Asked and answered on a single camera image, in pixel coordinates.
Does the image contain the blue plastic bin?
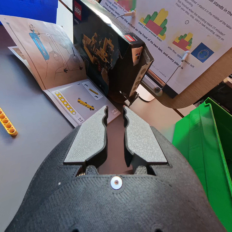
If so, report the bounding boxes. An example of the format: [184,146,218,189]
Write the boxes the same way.
[0,0,59,25]

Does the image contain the white printed instruction sheet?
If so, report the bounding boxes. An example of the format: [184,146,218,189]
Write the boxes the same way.
[99,0,232,94]

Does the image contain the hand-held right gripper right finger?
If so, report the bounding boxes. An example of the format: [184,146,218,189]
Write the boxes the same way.
[123,106,167,167]

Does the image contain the paper sheet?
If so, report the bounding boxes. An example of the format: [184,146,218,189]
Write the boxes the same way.
[8,46,26,60]

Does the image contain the yellow lego beam with holes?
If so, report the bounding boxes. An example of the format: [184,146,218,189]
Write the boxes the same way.
[0,107,18,136]

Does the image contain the green plastic bin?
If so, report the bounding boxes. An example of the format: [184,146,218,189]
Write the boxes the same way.
[172,97,232,231]

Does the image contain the white pin on wire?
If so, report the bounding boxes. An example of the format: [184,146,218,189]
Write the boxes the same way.
[159,51,190,91]
[116,10,136,18]

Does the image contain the black lego set box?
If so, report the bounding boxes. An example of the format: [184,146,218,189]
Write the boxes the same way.
[72,0,154,107]

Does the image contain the black device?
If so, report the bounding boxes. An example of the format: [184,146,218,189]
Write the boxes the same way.
[194,73,232,109]

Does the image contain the silver metal stand base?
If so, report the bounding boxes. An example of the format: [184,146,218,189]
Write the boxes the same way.
[139,70,163,102]

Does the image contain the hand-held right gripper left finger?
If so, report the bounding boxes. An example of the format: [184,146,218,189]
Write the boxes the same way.
[64,106,108,168]

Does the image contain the wooden board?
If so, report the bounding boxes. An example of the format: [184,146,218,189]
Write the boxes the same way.
[156,49,232,109]

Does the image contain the lego instruction booklet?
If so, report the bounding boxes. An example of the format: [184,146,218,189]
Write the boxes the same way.
[0,15,121,128]

